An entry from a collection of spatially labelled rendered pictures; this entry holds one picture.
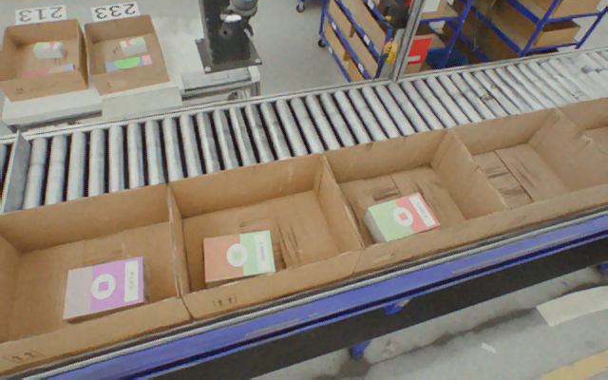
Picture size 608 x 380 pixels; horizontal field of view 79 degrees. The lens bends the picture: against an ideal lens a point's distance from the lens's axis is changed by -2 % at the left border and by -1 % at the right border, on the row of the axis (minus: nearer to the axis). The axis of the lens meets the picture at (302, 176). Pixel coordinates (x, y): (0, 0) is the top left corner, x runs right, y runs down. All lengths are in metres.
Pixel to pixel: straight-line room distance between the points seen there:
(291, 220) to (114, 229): 0.46
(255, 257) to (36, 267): 0.54
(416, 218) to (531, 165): 0.53
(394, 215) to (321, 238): 0.20
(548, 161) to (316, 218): 0.81
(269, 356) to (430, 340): 0.98
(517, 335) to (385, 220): 1.30
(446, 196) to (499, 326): 1.07
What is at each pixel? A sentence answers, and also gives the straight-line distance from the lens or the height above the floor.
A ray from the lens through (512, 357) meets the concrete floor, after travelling 2.12.
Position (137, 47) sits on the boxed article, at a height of 0.79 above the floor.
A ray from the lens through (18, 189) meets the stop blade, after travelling 1.49.
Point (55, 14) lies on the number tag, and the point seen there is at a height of 0.86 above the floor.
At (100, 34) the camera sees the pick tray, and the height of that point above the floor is 0.79.
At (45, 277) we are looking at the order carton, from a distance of 1.11.
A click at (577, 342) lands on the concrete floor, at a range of 2.33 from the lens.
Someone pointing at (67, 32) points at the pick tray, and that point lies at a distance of 2.07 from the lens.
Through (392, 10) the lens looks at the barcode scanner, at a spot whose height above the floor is 1.07.
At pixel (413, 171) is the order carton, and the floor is 0.89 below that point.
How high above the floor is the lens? 1.78
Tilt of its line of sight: 52 degrees down
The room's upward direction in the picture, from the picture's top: 6 degrees clockwise
